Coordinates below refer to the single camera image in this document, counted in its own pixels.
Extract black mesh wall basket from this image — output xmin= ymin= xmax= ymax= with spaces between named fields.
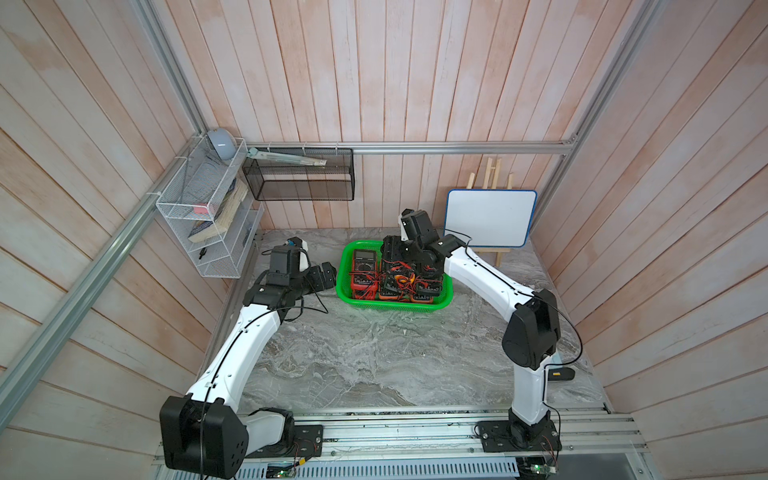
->
xmin=242 ymin=147 xmax=356 ymax=202

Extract white wire wall shelf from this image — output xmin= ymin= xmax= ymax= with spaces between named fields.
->
xmin=156 ymin=135 xmax=264 ymax=279

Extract dark green multimeter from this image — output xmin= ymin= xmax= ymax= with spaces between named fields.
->
xmin=411 ymin=277 xmax=443 ymax=304

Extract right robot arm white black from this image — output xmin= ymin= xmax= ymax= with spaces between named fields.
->
xmin=396 ymin=209 xmax=561 ymax=448

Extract grey computer mouse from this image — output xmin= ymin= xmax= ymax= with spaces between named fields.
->
xmin=207 ymin=128 xmax=238 ymax=163

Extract dark red DT9205A multimeter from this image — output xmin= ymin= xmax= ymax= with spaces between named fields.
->
xmin=350 ymin=249 xmax=379 ymax=301

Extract aluminium wall rail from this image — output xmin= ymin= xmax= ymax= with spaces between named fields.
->
xmin=248 ymin=141 xmax=574 ymax=155

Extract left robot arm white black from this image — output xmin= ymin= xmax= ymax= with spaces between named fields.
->
xmin=159 ymin=237 xmax=337 ymax=479

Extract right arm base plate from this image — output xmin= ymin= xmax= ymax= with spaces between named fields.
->
xmin=475 ymin=417 xmax=562 ymax=453

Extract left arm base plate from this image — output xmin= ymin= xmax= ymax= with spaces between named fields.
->
xmin=246 ymin=424 xmax=324 ymax=459

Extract yellow multimeter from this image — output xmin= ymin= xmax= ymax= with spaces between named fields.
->
xmin=386 ymin=271 xmax=418 ymax=297

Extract small whiteboard blue frame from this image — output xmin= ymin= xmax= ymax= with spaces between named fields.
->
xmin=445 ymin=189 xmax=538 ymax=248

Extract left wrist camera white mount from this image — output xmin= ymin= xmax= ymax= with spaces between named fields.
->
xmin=285 ymin=237 xmax=311 ymax=272

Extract wooden block on shelf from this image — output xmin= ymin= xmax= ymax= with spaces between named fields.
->
xmin=188 ymin=178 xmax=249 ymax=244

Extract green plastic basket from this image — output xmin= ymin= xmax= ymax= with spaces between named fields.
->
xmin=336 ymin=240 xmax=454 ymax=312

